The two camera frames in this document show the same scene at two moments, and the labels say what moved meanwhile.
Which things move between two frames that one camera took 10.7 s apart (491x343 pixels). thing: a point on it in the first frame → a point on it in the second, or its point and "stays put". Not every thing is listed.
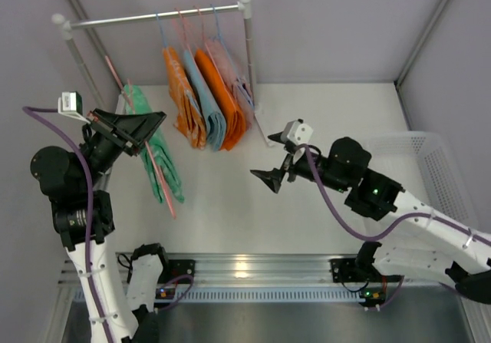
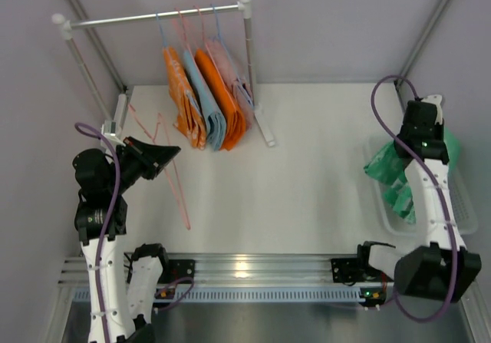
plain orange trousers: (235, 121) stays put
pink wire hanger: (151, 156) → (153, 137)
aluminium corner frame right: (439, 8) stays put
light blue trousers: (216, 123) stays put
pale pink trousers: (240, 87) stays put
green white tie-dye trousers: (166, 166) → (388, 166)
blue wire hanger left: (160, 28) stays put
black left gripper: (111, 132) → (142, 159)
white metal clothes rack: (245, 3) stays put
